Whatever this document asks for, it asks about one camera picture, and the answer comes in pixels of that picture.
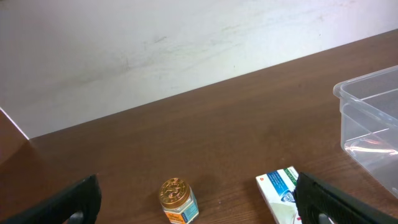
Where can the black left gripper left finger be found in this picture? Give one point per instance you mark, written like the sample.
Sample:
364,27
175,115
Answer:
77,203

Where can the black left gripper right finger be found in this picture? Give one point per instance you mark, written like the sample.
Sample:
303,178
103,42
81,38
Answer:
319,202

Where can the white Panadol medicine box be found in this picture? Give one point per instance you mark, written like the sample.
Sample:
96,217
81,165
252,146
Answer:
277,189

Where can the gold lid balm jar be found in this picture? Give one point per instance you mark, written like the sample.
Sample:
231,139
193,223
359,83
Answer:
178,201

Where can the clear plastic container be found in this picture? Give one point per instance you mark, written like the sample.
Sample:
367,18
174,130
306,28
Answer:
368,107

